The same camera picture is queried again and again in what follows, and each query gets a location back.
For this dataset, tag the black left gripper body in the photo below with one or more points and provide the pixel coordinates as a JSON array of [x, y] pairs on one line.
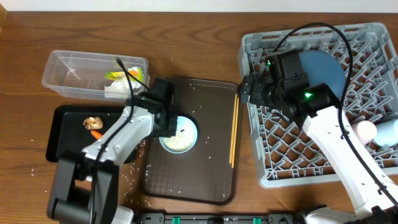
[[170, 129]]

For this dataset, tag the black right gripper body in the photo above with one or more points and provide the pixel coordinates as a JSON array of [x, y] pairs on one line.
[[263, 94]]

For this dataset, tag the light blue rice bowl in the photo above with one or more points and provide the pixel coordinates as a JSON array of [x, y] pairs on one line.
[[184, 139]]

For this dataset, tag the white tissue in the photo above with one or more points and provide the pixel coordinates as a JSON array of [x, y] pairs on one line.
[[120, 89]]

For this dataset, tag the blue plate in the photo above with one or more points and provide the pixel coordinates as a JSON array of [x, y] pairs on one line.
[[321, 67]]

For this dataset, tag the orange carrot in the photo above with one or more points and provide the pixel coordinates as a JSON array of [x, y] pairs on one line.
[[96, 134]]

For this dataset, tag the brown shiitake mushroom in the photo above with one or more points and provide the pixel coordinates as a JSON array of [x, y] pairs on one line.
[[93, 123]]

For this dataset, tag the pink cup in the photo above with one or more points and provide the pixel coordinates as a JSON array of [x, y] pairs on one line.
[[365, 131]]

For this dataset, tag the light blue cup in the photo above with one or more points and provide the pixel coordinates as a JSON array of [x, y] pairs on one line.
[[386, 134]]

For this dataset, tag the yellow green foil wrapper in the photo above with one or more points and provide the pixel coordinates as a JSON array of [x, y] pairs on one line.
[[136, 72]]

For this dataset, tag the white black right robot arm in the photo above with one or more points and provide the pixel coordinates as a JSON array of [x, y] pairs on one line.
[[307, 88]]

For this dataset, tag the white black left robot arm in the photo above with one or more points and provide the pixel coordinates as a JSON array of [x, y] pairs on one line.
[[85, 186]]

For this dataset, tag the grey dishwasher rack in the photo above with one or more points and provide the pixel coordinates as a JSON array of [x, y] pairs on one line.
[[284, 156]]

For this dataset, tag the dark brown tray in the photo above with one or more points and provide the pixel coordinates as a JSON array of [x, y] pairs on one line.
[[204, 173]]

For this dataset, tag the clear plastic bin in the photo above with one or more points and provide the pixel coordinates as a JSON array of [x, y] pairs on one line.
[[81, 74]]

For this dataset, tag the black bin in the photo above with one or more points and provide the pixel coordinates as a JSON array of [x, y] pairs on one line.
[[68, 134]]

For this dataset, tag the black rail with green clips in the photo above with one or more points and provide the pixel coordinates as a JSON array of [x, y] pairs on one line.
[[192, 218]]

